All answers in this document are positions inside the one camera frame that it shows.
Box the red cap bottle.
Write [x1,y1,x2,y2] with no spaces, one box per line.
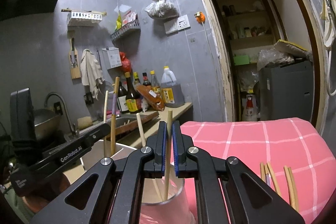
[142,72,151,86]

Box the long bamboo chopstick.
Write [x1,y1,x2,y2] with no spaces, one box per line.
[266,162,282,197]

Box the green box on shelf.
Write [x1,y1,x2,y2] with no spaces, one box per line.
[233,55,250,66]

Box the cream rubber glove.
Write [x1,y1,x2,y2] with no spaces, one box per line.
[320,0,335,50]

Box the red plastic bag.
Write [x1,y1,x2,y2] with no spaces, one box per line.
[120,52,131,73]

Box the white box on wall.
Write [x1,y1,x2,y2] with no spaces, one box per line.
[102,47,122,69]

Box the plastic bag on wall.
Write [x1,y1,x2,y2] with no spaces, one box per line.
[145,0,179,19]

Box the wooden knife holder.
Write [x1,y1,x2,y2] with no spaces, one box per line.
[69,38,81,80]

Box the wine bottle white label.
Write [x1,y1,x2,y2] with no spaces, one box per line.
[117,82,129,113]

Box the orange wall plug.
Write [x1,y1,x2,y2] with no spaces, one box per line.
[194,11,206,24]

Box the short pale chopstick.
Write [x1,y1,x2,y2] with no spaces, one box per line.
[103,90,109,157]

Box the yellow sponge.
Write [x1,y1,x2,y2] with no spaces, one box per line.
[77,116,93,130]

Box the curved sink faucet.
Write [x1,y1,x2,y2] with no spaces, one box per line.
[44,91,79,138]

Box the dark soy sauce bottle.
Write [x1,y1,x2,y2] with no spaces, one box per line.
[125,72,142,114]

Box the large oil jug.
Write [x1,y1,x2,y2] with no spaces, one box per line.
[161,66,185,108]

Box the pale thin chopstick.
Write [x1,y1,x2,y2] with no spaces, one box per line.
[163,110,173,201]
[136,113,146,147]

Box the hanging white towel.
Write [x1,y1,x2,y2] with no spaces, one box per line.
[80,49,105,100]

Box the yellow cap bottle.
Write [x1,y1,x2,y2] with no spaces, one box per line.
[150,70,161,97]

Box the translucent utensil holder cup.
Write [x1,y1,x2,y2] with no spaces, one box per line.
[79,140,197,224]

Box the curved bamboo chopstick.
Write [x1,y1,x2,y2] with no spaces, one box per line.
[284,166,296,209]
[288,167,299,212]

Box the white hose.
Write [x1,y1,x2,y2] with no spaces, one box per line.
[325,48,336,97]

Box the brown cutting board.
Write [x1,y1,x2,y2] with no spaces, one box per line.
[116,111,159,136]

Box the clear plastic bag on cabinet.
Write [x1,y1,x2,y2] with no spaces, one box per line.
[257,48,294,71]

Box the steel sink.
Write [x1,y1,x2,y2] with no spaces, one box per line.
[64,112,142,143]

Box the white wall rack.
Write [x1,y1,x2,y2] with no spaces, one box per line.
[61,9,107,27]

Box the pink checked tablecloth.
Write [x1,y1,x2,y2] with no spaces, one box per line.
[181,118,335,223]

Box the grey wire wall basket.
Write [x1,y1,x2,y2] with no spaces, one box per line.
[110,19,141,43]

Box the grey cabinet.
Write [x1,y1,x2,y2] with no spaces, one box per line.
[259,60,314,121]

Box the white wall socket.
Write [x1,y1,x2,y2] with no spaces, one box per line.
[164,15,190,35]

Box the dark bamboo chopstick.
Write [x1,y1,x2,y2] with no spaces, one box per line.
[260,162,266,182]

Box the chopstick with purple band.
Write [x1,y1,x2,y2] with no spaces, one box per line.
[110,77,120,156]

